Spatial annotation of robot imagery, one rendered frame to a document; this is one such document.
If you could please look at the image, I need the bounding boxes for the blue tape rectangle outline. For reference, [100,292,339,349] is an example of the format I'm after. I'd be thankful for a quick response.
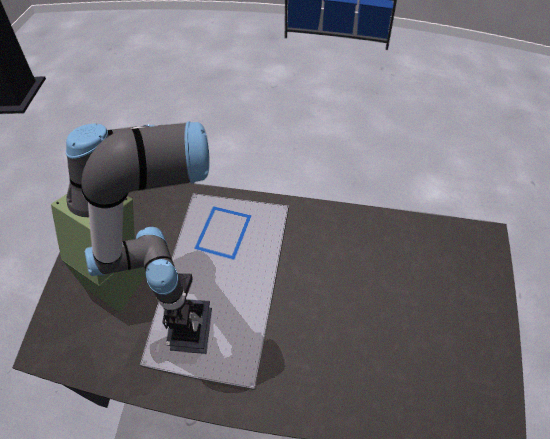
[195,206,251,259]

